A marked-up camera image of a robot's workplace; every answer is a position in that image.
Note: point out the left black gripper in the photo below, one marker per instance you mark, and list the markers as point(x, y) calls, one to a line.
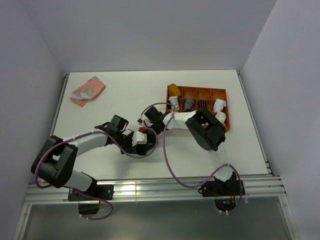
point(130, 149)

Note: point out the mustard yellow striped sock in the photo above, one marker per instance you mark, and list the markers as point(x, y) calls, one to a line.
point(173, 90)

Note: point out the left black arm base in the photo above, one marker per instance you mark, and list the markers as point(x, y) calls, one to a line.
point(102, 193)

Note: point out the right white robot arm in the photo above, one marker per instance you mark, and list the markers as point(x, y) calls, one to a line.
point(208, 132)

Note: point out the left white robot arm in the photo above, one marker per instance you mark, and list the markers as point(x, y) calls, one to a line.
point(56, 160)

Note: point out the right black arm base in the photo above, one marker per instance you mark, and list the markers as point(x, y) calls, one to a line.
point(230, 192)

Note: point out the pink green patterned socks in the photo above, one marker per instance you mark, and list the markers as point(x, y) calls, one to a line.
point(87, 92)

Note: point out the black white striped rolled sock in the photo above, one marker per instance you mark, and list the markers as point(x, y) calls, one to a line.
point(174, 102)

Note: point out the light grey rolled sock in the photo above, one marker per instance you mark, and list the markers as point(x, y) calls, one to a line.
point(189, 104)

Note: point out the orange divided tray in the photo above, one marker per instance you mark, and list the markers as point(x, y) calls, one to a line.
point(210, 95)

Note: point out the black patterned rolled sock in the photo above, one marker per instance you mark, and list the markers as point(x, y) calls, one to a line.
point(202, 103)

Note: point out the upper white rolled sock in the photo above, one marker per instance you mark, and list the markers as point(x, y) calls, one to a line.
point(219, 105)

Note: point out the lower white rolled sock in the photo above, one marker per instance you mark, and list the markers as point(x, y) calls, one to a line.
point(221, 117)

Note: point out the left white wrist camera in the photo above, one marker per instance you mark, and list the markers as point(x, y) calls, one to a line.
point(139, 138)

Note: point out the aluminium front rail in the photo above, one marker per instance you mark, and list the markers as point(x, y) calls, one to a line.
point(153, 190)

